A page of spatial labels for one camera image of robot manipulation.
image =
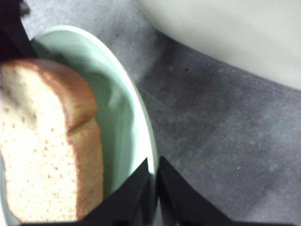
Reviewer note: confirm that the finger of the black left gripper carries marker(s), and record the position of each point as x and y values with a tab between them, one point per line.
14	42

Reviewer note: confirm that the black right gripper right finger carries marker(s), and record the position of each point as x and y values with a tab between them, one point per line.
183	204

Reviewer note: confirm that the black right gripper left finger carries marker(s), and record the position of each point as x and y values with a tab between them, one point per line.
127	204

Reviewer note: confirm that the brown-crusted bread slice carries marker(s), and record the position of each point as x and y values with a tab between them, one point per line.
40	141

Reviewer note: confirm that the pale green round plate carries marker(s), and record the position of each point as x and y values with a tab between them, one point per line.
113	94

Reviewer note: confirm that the cream toaster with chrome rim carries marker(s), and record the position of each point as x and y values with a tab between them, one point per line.
235	30

